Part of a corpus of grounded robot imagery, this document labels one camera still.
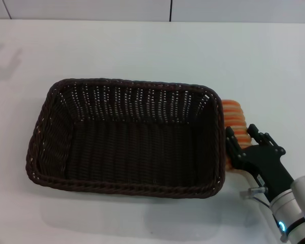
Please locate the orange striped bread loaf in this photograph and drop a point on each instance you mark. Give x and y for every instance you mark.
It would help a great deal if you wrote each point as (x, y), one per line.
(233, 111)

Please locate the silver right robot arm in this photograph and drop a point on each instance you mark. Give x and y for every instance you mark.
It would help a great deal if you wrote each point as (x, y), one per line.
(300, 208)

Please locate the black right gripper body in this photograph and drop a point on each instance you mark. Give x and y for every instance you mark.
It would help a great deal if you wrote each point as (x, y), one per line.
(267, 165)

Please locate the dark brown woven basket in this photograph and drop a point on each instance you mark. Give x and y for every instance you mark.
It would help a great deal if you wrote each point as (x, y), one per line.
(132, 147)

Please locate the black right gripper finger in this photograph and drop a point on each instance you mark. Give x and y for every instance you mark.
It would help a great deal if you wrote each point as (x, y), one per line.
(263, 138)
(233, 145)

